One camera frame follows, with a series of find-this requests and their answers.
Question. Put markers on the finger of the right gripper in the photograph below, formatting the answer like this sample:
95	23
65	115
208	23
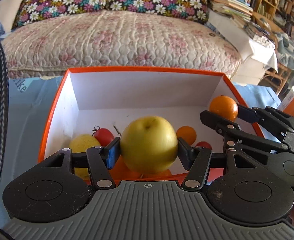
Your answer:
273	120
232	131

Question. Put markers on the red tomato on right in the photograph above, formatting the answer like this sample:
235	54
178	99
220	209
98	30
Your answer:
103	135

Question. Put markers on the small yellow pear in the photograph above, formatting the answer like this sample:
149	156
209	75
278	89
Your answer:
80	144

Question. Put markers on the beige pillow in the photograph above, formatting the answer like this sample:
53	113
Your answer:
8	11

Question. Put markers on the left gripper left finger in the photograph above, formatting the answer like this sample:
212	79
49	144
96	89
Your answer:
61	185

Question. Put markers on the red tomato behind finger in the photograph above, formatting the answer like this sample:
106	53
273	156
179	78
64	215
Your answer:
204	144

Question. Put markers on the large yellow pear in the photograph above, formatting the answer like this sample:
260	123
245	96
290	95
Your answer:
149	145

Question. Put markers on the sofa with quilted cover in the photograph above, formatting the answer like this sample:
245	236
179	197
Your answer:
116	38

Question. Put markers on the rattan chair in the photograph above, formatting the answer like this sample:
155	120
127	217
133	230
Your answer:
284	50

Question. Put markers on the blue tablecloth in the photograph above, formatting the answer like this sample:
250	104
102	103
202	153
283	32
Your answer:
30	101

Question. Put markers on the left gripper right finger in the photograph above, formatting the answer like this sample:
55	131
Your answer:
234	185

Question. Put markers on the stack of books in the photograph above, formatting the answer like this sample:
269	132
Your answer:
233	8

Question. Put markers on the white draped side table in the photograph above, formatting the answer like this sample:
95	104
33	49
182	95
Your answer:
256	58

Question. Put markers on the orange cardboard box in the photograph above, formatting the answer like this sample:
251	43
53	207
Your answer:
112	97

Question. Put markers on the orange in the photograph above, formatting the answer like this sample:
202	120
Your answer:
121	172
225	107
187	133

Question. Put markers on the left floral cushion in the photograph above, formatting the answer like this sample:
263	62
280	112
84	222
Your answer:
32	11

